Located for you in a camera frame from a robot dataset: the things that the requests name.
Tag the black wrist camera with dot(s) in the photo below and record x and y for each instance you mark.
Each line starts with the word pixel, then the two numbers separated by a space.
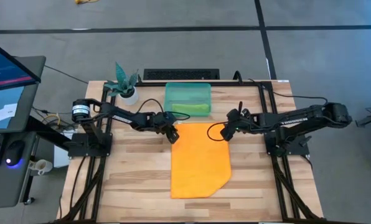
pixel 173 135
pixel 227 134

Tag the orange microfiber towel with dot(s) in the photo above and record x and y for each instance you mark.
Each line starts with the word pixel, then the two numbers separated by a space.
pixel 201 161

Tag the white box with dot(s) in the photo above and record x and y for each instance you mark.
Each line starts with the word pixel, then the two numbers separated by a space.
pixel 61 155

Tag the grey computer cart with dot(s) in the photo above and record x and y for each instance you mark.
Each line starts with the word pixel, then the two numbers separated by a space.
pixel 5 183

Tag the computer monitor with blue screen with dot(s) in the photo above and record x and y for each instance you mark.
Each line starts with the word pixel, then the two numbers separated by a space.
pixel 5 68

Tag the black computer mouse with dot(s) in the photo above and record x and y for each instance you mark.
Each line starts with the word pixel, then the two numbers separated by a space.
pixel 13 152

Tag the artificial plant in white pot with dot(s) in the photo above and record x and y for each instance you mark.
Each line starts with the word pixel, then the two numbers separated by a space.
pixel 124 85

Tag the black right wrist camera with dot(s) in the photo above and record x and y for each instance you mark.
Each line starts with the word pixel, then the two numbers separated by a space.
pixel 227 134

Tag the green microfiber towel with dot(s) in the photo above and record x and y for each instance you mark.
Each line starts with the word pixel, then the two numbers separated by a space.
pixel 190 108

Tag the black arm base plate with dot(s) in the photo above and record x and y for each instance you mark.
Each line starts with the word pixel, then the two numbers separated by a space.
pixel 79 150
pixel 297 150

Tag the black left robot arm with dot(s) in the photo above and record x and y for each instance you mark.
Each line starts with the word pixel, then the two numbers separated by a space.
pixel 126 118

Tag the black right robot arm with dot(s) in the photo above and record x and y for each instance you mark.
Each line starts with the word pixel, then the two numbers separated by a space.
pixel 297 118

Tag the teal translucent plastic basket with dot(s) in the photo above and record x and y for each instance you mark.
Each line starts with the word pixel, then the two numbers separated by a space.
pixel 185 93

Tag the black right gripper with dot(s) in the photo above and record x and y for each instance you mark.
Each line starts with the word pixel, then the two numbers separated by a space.
pixel 239 119

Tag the black cart support bar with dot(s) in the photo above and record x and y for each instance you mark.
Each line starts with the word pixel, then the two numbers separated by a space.
pixel 48 132

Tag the white paper note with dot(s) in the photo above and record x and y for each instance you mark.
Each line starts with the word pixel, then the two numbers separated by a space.
pixel 6 112

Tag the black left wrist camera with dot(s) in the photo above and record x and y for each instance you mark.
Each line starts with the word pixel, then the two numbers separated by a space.
pixel 173 135

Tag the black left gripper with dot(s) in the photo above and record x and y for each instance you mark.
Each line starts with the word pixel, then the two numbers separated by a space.
pixel 165 121

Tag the black aluminium table frame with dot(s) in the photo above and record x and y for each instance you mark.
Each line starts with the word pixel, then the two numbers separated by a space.
pixel 235 83

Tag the white cup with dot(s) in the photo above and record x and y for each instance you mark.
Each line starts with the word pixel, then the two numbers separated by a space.
pixel 42 167

